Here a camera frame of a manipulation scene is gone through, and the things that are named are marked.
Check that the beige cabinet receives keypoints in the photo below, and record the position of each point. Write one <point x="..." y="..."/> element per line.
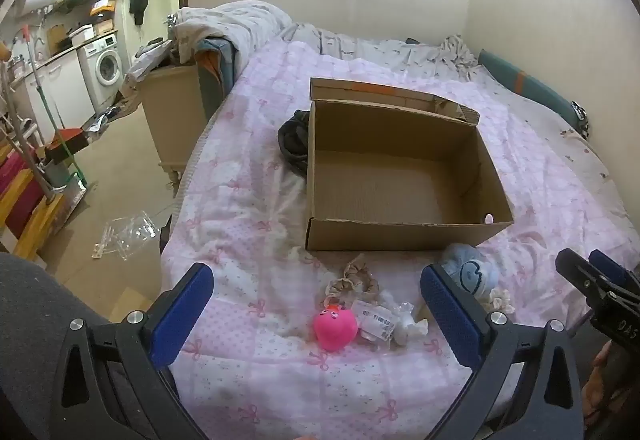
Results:
<point x="170" y="119"/>

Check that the dark grey cloth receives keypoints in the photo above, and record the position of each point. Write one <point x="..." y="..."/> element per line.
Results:
<point x="292" y="139"/>

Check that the beige braided scrunchie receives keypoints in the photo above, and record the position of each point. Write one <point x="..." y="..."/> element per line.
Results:
<point x="372" y="282"/>

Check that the person's grey trouser leg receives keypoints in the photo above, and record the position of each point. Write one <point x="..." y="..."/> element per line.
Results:
<point x="30" y="320"/>

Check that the black hanging garment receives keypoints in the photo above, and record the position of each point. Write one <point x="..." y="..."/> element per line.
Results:
<point x="137" y="2"/>

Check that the red and black box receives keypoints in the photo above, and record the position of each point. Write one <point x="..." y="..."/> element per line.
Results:
<point x="65" y="142"/>

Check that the teal orange blanket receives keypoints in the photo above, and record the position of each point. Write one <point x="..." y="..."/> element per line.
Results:
<point x="212" y="69"/>

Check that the brown cardboard box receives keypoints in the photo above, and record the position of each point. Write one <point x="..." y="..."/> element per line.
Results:
<point x="400" y="180"/>

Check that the metal pole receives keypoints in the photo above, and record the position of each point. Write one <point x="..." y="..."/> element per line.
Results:
<point x="27" y="154"/>

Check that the white kitchen cabinet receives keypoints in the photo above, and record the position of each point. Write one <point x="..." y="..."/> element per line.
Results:
<point x="65" y="89"/>

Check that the white washing machine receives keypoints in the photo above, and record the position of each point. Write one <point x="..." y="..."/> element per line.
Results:
<point x="102" y="69"/>

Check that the cream scrunchie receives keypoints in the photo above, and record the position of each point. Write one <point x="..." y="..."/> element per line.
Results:
<point x="497" y="302"/>

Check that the clear packet with label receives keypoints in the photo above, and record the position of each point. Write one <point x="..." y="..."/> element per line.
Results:
<point x="377" y="320"/>

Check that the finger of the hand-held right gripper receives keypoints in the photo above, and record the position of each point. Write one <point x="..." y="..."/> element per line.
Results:
<point x="612" y="272"/>
<point x="577" y="270"/>

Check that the pink round toy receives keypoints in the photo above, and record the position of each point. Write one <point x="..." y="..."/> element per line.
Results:
<point x="335" y="330"/>

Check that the light blue plush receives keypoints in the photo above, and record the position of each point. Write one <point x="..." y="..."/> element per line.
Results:
<point x="470" y="275"/>

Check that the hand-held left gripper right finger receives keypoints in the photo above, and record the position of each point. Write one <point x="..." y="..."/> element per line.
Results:
<point x="450" y="315"/>

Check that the teal bolster with orange stripe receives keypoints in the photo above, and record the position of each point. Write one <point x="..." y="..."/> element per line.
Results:
<point x="540" y="92"/>

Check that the pink bow printed blanket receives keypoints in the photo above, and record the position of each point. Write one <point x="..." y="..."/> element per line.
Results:
<point x="250" y="200"/>

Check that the person's right hand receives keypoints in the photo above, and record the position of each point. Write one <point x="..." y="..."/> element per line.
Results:
<point x="607" y="395"/>

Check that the crumpled grey white quilt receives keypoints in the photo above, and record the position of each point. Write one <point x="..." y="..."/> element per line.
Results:
<point x="235" y="19"/>

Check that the grey cloth pile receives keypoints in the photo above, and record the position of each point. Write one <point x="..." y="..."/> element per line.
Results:
<point x="150" y="59"/>

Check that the black and white cloth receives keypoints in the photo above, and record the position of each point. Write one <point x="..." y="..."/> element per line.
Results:
<point x="580" y="117"/>

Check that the clear plastic packaging on floor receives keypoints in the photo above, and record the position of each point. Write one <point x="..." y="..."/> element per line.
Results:
<point x="127" y="235"/>

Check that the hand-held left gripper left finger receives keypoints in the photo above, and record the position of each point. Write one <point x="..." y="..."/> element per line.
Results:
<point x="182" y="315"/>

